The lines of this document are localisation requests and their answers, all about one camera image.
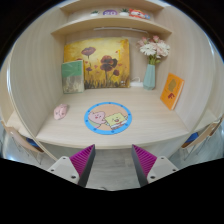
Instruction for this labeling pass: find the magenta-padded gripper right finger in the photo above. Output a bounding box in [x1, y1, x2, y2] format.
[130, 143, 180, 187]

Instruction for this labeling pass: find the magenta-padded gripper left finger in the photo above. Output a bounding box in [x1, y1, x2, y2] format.
[46, 143, 97, 188]

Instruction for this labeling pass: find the pink computer mouse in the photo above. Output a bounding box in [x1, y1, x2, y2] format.
[53, 103, 70, 121]

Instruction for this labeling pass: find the round cartoon mouse pad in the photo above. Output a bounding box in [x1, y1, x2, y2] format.
[83, 101, 133, 136]

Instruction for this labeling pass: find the wooden chair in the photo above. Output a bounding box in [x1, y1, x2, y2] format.
[181, 116, 224, 161]
[0, 120, 46, 164]

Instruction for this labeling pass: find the orange book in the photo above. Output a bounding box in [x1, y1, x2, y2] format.
[159, 72, 185, 111]

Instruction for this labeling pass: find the small white box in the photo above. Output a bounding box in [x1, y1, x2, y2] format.
[129, 77, 145, 88]

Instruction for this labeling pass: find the pale teal vase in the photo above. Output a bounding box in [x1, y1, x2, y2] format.
[142, 63, 157, 91]

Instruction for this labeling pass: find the green book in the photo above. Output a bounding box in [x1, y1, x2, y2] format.
[61, 59, 86, 94]

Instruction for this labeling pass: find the yellow poppy painting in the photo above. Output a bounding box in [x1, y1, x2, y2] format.
[63, 37, 131, 90]

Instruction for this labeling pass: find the pink and white flower bouquet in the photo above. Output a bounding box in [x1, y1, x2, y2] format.
[136, 35, 171, 66]

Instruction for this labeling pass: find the white light bar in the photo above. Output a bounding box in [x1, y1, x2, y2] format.
[93, 26, 139, 34]

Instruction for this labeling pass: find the wooden shelf with ornaments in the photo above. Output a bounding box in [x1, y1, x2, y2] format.
[50, 0, 173, 38]

